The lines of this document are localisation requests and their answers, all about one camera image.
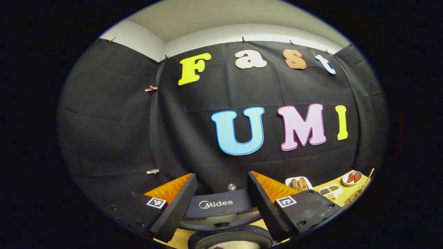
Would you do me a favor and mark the white round plate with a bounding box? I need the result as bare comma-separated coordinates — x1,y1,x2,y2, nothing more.
342,171,362,186

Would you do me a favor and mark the black rice cooker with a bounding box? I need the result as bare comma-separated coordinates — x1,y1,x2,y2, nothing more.
178,188,277,249

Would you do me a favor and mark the wire chopstick holder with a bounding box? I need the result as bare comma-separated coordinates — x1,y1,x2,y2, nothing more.
349,185,367,204

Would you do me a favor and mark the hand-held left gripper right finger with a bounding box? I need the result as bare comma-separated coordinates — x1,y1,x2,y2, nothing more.
246,171,343,242

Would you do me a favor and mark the wooden spoon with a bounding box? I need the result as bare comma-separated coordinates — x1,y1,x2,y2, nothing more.
360,168,375,194

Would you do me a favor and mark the black backdrop cloth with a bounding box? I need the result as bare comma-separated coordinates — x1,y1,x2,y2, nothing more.
57,37,388,211

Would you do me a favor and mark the white divided dish of beans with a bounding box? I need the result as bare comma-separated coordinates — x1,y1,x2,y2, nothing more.
318,185,343,200

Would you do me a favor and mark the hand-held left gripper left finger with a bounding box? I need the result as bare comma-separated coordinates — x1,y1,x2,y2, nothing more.
102,173,198,243

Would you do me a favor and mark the white toaster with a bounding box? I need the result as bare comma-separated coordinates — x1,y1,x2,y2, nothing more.
285,176,314,192

